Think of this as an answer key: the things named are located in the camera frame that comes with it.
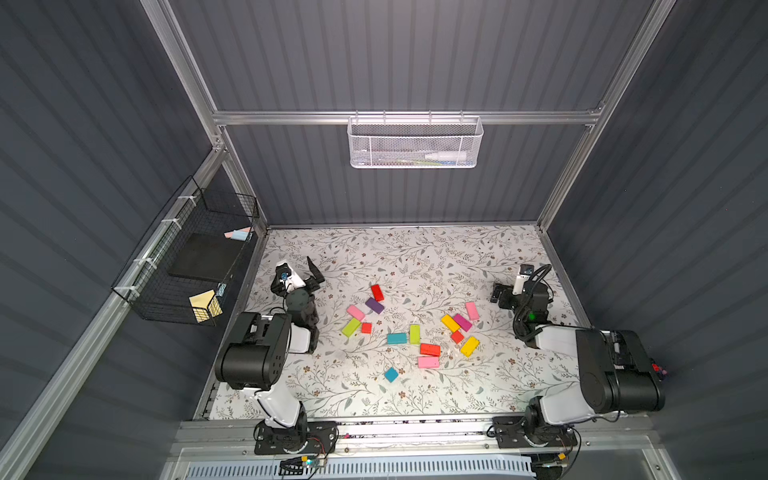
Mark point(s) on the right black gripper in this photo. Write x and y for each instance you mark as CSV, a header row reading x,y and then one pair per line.
x,y
504,292

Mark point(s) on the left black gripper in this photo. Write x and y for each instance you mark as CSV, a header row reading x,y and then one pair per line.
x,y
297,282

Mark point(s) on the pink block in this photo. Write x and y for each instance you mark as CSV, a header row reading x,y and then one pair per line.
x,y
428,362
472,311
356,313

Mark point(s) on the purple block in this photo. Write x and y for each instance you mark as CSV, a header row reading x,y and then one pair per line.
x,y
375,306

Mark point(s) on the long red block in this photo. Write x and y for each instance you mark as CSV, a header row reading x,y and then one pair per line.
x,y
377,293

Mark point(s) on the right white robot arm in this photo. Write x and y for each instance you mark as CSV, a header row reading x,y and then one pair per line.
x,y
615,373

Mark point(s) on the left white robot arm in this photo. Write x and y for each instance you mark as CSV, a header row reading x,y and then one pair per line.
x,y
257,348

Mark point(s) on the pastel eraser blocks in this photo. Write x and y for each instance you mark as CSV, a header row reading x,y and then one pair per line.
x,y
242,234

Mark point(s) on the lime green block left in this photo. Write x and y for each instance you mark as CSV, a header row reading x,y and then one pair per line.
x,y
351,327

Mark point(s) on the lime green block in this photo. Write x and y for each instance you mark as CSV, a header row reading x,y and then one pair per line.
x,y
414,335
351,327

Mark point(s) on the magenta block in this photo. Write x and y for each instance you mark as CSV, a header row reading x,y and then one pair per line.
x,y
462,322

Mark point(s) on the yellow block lower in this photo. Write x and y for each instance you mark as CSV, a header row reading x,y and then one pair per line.
x,y
469,346

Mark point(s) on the yellow block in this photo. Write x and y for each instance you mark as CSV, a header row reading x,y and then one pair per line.
x,y
451,323
469,346

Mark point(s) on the yellow block upper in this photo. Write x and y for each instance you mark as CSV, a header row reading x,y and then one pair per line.
x,y
451,323

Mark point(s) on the teal rectangular block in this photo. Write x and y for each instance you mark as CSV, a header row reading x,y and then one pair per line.
x,y
397,338

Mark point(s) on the red block centre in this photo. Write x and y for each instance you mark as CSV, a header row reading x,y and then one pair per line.
x,y
430,350

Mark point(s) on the black pad in basket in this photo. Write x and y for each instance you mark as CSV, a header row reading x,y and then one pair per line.
x,y
206,258

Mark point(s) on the lime green block centre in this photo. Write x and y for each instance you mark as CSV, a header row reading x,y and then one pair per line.
x,y
414,335

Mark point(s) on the yellow sticky note pad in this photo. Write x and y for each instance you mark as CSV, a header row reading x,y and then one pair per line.
x,y
205,306

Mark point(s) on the pink block bottom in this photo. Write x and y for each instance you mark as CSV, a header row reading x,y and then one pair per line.
x,y
428,362

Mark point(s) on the small teal cube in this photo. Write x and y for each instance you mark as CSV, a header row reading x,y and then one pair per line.
x,y
391,375

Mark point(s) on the white bottle in basket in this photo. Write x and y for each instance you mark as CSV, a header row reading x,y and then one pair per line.
x,y
447,157

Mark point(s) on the black wire basket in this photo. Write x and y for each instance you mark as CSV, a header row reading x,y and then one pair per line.
x,y
144,283

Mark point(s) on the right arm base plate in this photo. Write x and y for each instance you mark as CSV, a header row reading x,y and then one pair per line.
x,y
517,431

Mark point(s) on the white wire mesh basket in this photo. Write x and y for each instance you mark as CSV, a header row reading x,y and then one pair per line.
x,y
401,142

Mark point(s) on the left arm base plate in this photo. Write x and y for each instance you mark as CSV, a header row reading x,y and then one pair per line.
x,y
313,438

